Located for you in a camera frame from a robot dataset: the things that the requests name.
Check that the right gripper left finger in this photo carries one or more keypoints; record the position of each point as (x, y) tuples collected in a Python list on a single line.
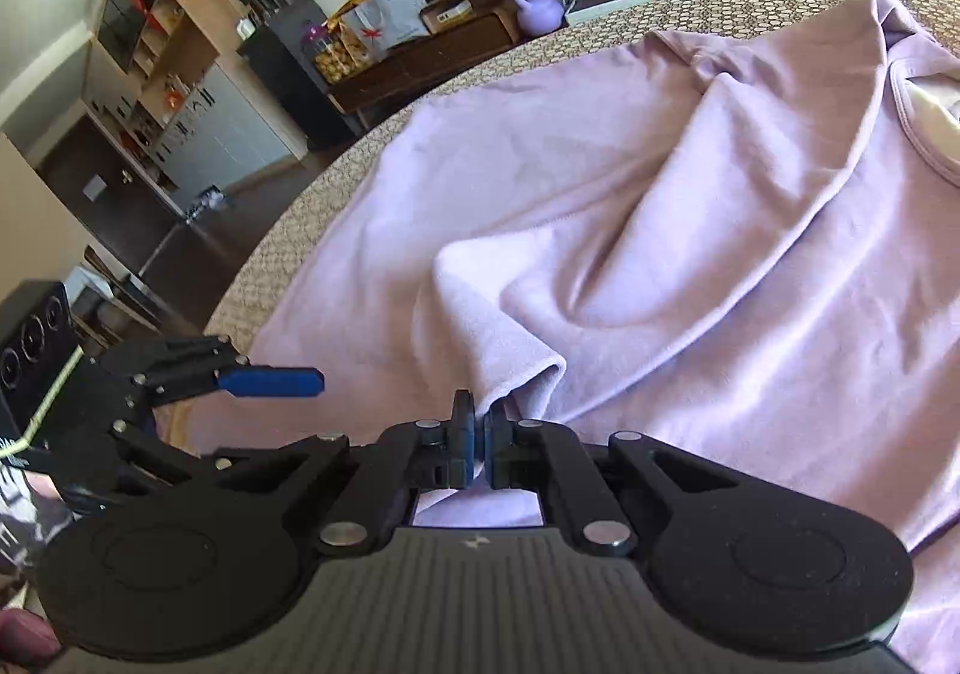
[(407, 460)]

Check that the dark entrance door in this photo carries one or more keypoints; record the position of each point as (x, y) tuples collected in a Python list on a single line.
[(100, 187)]

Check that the white gift bag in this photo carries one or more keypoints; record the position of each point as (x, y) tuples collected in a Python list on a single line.
[(381, 25)]

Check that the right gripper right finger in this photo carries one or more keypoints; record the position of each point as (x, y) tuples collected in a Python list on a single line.
[(549, 460)]

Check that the lilac sweatshirt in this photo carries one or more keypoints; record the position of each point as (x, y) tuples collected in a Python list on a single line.
[(747, 249)]

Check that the purple kettlebell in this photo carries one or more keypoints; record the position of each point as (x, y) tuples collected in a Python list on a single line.
[(539, 17)]

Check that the gold lace tablecloth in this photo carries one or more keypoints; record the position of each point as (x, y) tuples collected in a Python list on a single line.
[(375, 156)]

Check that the white flat box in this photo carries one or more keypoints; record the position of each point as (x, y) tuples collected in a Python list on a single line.
[(581, 11)]

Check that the jar of yellow snacks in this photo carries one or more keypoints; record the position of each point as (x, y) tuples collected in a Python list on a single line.
[(335, 51)]

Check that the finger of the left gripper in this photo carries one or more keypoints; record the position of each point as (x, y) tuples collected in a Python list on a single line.
[(258, 381)]

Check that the black cabinet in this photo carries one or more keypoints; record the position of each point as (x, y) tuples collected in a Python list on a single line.
[(279, 52)]

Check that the person's left hand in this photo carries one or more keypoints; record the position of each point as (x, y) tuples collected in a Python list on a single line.
[(27, 640)]

